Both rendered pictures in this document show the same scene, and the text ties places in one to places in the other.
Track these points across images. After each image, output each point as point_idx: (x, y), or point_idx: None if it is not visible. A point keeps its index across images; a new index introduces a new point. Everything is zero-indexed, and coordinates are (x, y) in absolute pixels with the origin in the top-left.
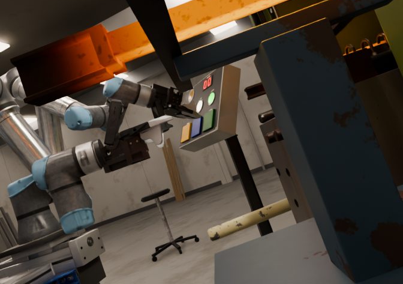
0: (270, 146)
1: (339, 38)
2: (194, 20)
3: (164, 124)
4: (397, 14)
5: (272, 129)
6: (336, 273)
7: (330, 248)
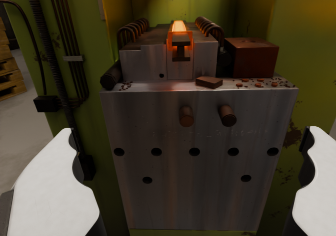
0: (121, 121)
1: None
2: None
3: (71, 138)
4: (293, 24)
5: (157, 104)
6: None
7: None
